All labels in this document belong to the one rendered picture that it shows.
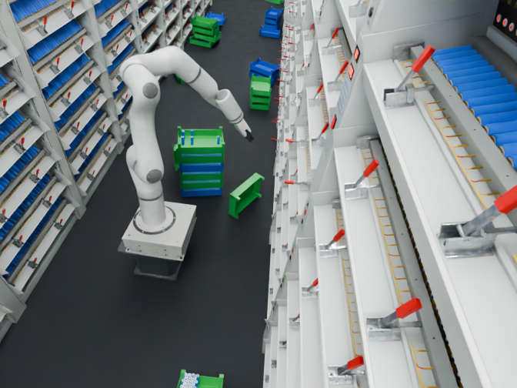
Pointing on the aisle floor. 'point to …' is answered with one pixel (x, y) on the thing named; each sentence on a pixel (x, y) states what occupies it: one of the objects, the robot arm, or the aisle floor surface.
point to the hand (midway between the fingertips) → (248, 135)
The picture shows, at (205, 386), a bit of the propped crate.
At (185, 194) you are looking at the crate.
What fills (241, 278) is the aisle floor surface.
